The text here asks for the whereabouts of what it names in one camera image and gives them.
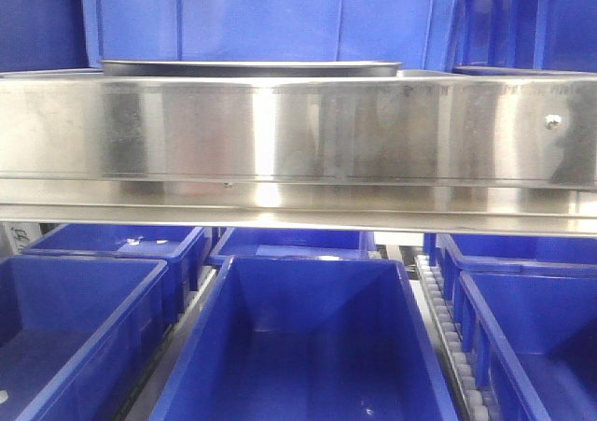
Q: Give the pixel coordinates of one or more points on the silver metal tray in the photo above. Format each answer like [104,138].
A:
[205,69]

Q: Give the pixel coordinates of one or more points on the blue bin behind centre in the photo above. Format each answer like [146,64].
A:
[292,243]

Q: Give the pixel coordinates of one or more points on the blue bin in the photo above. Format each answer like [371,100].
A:
[184,248]
[292,243]
[532,341]
[76,334]
[306,339]
[454,253]

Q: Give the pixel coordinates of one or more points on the stainless steel shelf front panel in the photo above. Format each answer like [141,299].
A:
[425,153]

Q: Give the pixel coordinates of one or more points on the blue bin behind left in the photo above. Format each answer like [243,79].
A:
[184,248]

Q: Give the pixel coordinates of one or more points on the blue bin lower centre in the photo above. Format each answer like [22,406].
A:
[306,339]

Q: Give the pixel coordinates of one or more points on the large blue crate upper centre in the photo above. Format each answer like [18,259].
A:
[417,33]

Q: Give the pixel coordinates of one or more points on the blue bin lower left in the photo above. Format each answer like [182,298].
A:
[76,334]

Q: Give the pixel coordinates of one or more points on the blue bin behind right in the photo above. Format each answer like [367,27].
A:
[454,253]

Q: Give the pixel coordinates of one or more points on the blue bin lower right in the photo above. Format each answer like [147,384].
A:
[532,341]

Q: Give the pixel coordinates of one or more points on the blue crate upper right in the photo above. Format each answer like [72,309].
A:
[526,34]

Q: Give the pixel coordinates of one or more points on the blue crate upper left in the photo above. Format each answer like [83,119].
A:
[42,35]

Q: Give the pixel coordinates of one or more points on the white roller conveyor rail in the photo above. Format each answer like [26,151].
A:
[472,402]

